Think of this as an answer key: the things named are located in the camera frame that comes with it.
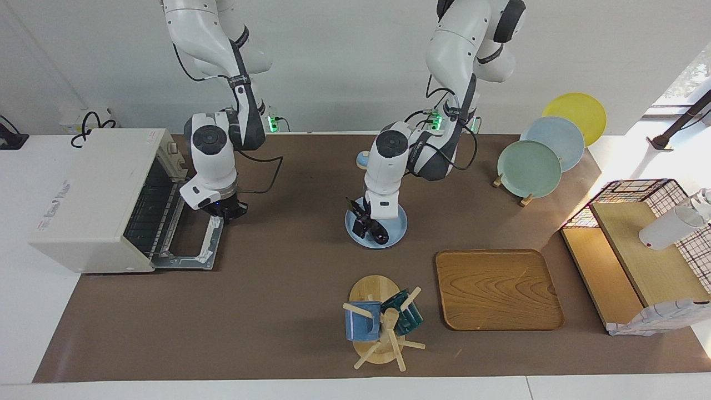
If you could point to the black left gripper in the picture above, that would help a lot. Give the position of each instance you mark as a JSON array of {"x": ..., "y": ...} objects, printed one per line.
[{"x": 364, "y": 214}]

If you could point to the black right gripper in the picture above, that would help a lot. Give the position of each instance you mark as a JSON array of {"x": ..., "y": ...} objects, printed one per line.
[{"x": 228, "y": 210}]

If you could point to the dark purple eggplant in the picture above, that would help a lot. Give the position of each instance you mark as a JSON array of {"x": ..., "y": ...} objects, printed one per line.
[{"x": 380, "y": 233}]

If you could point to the small blue plate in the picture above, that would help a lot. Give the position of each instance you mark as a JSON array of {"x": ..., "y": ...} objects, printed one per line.
[{"x": 395, "y": 230}]

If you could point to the glass oven door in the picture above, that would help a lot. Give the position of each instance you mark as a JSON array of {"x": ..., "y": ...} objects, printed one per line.
[{"x": 183, "y": 261}]

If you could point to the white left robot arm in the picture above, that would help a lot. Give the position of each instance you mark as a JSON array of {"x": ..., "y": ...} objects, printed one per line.
[{"x": 389, "y": 166}]

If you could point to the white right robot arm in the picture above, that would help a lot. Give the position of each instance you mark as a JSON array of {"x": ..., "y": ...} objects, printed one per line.
[{"x": 211, "y": 161}]

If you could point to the silver oven knob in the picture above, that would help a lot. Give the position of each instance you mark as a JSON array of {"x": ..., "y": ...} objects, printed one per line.
[{"x": 172, "y": 147}]

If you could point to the cream toaster oven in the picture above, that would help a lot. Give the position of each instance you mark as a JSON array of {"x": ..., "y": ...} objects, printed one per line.
[{"x": 89, "y": 194}]

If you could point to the small blue jar wooden knob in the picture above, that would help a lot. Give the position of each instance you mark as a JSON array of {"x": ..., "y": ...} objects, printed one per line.
[{"x": 362, "y": 162}]

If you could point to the wooden mug tree stand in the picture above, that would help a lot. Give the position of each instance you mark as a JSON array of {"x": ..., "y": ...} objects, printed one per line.
[{"x": 372, "y": 289}]

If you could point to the brown table mat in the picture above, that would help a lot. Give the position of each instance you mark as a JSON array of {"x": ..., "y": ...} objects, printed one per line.
[{"x": 278, "y": 278}]

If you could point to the power socket with green light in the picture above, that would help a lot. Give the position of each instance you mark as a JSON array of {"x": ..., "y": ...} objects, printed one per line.
[
  {"x": 434, "y": 119},
  {"x": 475, "y": 123},
  {"x": 273, "y": 123}
]

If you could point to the blue mug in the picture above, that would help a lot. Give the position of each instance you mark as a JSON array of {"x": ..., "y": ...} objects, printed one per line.
[{"x": 361, "y": 326}]

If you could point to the dark green mug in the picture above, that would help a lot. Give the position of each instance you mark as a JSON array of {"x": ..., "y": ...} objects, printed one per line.
[{"x": 411, "y": 319}]

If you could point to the rectangular wooden tray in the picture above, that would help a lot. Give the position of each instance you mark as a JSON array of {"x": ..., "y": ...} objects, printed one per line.
[{"x": 500, "y": 289}]

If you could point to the wooden plate rack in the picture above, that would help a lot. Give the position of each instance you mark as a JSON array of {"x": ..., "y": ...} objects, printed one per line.
[{"x": 526, "y": 200}]

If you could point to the pale green plate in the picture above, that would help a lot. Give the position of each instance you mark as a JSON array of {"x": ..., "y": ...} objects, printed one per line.
[{"x": 527, "y": 169}]

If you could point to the light blue dinner plate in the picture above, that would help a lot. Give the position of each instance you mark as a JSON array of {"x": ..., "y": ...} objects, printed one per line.
[{"x": 561, "y": 139}]

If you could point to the yellow plate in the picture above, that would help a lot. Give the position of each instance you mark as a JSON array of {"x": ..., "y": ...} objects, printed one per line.
[{"x": 577, "y": 108}]

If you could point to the white plastic bottle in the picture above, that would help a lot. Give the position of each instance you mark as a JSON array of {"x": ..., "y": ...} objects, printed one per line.
[{"x": 666, "y": 229}]

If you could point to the black clamp mount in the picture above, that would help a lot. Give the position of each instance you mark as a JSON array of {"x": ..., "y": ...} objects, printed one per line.
[{"x": 11, "y": 139}]

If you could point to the window with frame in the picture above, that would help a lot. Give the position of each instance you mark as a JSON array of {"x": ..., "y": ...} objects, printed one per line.
[{"x": 694, "y": 78}]

